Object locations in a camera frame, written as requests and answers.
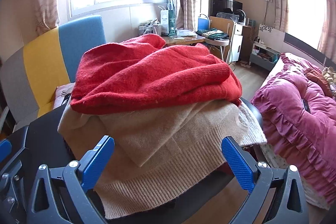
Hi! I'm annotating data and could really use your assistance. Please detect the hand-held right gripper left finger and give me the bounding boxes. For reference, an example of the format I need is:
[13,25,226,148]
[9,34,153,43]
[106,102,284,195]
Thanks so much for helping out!
[26,135,115,224]

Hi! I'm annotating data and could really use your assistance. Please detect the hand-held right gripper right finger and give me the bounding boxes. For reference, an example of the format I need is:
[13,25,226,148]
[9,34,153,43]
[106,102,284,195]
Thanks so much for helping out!
[221,136,310,224]

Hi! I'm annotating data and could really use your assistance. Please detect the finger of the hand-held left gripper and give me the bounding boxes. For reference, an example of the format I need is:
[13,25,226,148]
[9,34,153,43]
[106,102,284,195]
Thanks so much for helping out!
[0,139,30,224]

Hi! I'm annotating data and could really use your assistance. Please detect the red knit sweater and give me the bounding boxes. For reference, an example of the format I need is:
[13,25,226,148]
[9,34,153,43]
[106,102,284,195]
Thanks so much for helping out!
[71,34,243,115]

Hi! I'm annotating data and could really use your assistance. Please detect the floral bed sheet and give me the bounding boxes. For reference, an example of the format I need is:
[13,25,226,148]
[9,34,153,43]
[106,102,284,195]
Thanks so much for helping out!
[262,145,332,212]

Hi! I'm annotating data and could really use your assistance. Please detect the cream ribbed knit sweater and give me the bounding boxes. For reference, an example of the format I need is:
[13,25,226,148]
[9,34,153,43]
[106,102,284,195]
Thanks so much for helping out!
[93,102,268,220]

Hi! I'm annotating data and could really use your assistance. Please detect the beige knit sweater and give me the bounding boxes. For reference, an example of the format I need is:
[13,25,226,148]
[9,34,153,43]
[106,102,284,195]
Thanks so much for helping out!
[57,101,250,168]

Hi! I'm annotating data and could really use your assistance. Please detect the pink printed cushion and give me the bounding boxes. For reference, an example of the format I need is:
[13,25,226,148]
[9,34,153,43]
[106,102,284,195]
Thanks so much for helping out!
[54,82,76,109]

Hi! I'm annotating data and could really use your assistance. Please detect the pink ruffled quilt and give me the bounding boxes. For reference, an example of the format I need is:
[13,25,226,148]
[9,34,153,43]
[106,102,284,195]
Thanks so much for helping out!
[251,52,336,200]

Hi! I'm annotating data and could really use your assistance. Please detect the black phone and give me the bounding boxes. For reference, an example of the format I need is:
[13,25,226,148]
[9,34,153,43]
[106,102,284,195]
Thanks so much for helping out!
[301,98,312,113]

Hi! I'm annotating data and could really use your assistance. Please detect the grey yellow blue sofa chair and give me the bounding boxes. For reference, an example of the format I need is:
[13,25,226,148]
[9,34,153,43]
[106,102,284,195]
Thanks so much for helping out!
[0,15,107,132]

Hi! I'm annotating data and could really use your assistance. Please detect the grey bedside shelf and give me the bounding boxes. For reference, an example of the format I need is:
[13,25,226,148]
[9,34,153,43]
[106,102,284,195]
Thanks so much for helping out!
[249,42,280,71]

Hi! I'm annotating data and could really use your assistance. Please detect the brown pillow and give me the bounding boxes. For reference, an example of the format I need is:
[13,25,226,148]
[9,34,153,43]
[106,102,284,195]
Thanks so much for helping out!
[305,69,334,97]

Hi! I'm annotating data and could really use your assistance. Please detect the white cabinet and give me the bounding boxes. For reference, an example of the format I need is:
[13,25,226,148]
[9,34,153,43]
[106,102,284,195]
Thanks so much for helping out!
[230,23,243,62]

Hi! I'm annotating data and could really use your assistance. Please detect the round white stool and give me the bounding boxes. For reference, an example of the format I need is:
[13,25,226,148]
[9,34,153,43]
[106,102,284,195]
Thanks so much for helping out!
[204,35,232,62]

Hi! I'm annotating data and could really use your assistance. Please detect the green folded cloth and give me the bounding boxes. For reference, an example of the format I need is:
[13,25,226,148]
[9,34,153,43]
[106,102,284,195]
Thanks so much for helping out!
[197,28,229,42]

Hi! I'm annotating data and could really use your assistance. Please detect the white leaf print board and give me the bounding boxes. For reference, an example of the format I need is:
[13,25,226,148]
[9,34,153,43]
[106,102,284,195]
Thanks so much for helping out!
[257,23,285,49]

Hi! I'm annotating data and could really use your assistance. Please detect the papers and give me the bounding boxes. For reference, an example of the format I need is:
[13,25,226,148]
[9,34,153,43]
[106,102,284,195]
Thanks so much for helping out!
[175,29,198,39]

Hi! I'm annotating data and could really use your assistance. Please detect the light wooden panel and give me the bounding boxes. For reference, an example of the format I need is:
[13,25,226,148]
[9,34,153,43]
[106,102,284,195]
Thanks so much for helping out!
[209,16,236,39]

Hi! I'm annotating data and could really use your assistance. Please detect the heap of small desk items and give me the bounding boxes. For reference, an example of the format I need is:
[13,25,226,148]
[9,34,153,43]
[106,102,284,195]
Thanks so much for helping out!
[138,19,162,36]

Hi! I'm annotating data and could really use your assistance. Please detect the white green paper bag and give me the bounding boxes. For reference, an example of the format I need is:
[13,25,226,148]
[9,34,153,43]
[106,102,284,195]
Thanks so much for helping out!
[160,3,177,37]

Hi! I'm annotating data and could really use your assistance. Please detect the black monitor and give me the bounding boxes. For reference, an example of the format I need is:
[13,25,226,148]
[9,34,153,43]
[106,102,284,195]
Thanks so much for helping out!
[208,0,243,23]

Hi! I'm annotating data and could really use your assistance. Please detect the narrow window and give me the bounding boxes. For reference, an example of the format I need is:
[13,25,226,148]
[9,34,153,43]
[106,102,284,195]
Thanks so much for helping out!
[286,0,327,54]

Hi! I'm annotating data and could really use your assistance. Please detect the wall cables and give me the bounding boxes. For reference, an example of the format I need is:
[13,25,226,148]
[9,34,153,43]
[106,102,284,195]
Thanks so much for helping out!
[263,0,279,28]

